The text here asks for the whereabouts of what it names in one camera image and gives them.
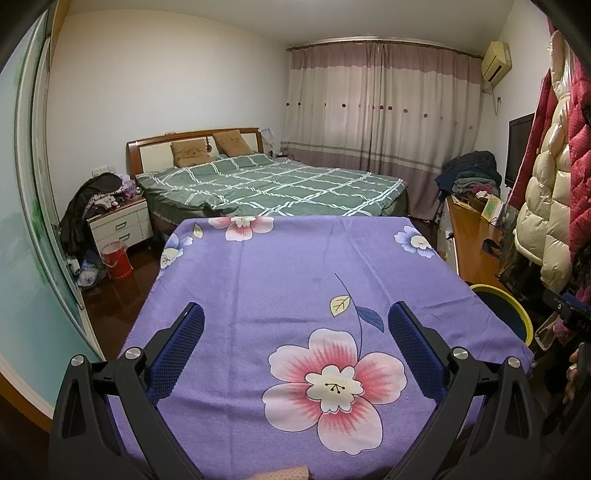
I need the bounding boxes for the black strap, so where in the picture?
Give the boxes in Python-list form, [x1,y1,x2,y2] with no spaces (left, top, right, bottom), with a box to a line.
[480,239,508,260]

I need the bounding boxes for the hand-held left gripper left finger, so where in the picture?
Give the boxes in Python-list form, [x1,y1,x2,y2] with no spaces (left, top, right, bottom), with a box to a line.
[47,302,206,480]

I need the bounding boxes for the green framed card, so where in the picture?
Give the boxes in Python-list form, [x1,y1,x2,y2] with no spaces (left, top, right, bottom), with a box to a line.
[482,194,505,222]

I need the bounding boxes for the glass sliding wardrobe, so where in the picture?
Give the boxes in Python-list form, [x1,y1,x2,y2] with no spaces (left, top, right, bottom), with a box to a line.
[0,0,107,416]

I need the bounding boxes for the person's right hand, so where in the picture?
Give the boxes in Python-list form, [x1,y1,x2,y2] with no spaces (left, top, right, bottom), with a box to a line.
[564,348,583,407]

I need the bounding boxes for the dark patterned garment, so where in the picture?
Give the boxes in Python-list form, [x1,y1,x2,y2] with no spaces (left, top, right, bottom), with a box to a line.
[499,222,546,296]

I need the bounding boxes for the pile of small clothes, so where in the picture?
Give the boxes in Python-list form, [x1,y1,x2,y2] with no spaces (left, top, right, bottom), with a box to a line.
[92,182,147,208]

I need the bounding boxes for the pink knit clothing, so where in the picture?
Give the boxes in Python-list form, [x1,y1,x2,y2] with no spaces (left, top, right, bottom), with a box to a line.
[252,466,310,480]

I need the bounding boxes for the brown pillow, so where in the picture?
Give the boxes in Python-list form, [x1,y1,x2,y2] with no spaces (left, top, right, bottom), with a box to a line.
[212,130,254,156]
[170,140,214,168]

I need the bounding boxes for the pink floral garment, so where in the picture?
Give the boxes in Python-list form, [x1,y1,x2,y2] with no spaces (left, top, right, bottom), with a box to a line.
[533,314,578,358]

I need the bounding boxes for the purple floral tablecloth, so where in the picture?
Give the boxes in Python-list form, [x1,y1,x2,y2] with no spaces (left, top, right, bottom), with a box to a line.
[115,215,536,480]

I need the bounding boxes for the cream air conditioner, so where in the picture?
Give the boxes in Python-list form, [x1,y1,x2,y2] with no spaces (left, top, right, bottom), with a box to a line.
[481,41,513,86]

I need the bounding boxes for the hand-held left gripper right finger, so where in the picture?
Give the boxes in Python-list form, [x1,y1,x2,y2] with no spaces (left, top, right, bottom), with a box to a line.
[388,301,543,480]

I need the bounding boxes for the dark red coat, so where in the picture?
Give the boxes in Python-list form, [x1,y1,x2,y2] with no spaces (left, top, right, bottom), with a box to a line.
[508,69,555,217]

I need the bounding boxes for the white puffer jacket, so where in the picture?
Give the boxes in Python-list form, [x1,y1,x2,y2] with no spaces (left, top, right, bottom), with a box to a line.
[515,99,578,294]

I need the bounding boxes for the red plastic bucket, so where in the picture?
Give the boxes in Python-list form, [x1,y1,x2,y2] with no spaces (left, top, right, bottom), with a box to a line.
[100,240,134,281]

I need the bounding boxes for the pink and white curtain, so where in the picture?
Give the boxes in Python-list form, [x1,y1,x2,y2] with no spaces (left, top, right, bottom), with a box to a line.
[286,39,485,217]

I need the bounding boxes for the dark jacket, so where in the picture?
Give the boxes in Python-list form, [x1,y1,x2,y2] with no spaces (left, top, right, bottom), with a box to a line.
[60,173,125,257]

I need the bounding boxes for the black flat television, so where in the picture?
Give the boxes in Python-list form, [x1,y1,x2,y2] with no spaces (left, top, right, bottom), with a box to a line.
[505,113,537,189]

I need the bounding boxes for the green plaid duvet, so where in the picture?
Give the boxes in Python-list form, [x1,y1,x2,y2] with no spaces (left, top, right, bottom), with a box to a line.
[135,154,407,217]

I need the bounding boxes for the white nightstand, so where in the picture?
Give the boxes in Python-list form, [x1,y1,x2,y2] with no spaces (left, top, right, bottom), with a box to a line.
[88,196,154,252]

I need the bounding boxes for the wooden bed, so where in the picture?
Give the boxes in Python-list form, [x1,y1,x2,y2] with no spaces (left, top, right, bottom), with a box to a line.
[127,128,409,232]

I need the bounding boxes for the wooden low cabinet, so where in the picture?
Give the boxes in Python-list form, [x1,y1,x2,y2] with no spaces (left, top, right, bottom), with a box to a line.
[436,196,513,291]

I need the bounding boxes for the pile of dark clothes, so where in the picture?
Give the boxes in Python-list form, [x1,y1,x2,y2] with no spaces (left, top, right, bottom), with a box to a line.
[436,150,503,199]

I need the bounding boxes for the crumpled plastic bags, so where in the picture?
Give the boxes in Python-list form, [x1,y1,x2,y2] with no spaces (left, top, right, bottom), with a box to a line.
[76,258,109,289]

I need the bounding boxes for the yellow rimmed trash bin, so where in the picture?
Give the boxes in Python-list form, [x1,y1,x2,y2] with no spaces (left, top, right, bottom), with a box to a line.
[468,283,534,347]

